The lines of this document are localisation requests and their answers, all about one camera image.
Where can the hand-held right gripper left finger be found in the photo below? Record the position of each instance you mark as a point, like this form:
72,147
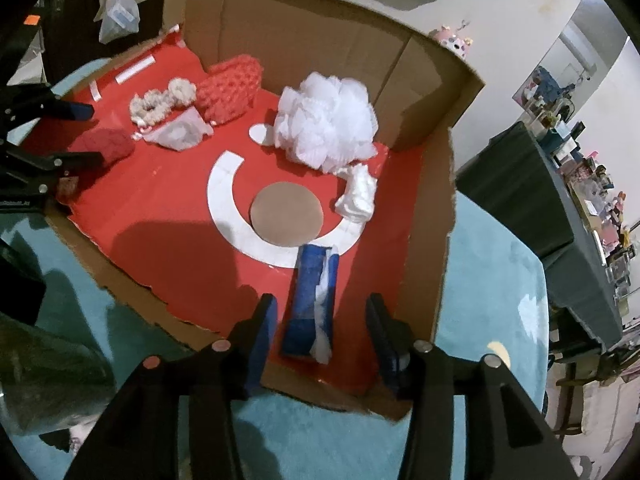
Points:
262,350

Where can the brown round pad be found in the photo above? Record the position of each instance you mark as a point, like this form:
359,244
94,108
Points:
287,215

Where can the pink plush toy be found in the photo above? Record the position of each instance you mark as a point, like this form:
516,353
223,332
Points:
452,40

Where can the dark cloth covered table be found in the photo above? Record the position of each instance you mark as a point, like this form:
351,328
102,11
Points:
525,200

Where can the red crochet pouch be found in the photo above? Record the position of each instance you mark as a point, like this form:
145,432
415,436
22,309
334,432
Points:
230,90

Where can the white mesh bath pouf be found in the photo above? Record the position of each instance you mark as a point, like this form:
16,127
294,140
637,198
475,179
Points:
325,120

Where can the green tea jar metal lid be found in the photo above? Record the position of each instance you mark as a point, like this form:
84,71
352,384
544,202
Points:
45,375

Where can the red knitted scrunchie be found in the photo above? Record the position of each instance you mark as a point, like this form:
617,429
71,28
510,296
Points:
107,147

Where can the translucent white pouch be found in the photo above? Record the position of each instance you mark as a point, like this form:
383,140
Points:
182,132

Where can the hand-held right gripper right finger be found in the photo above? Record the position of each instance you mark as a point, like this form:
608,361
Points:
387,350

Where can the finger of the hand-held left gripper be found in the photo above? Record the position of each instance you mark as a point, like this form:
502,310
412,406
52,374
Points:
75,161
80,110

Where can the blue and white cloth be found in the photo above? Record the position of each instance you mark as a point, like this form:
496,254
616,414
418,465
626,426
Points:
307,300

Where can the wall mirror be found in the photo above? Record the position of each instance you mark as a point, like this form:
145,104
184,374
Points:
590,25

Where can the beige scrunchie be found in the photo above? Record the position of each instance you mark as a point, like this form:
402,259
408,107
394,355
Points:
150,107

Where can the cardboard box with red lining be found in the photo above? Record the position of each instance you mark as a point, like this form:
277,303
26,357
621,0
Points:
325,25

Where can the clear plastic bag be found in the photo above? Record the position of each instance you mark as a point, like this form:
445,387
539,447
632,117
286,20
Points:
119,12

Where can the row of cosmetic bottles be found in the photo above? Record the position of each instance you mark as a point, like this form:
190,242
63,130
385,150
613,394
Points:
590,180

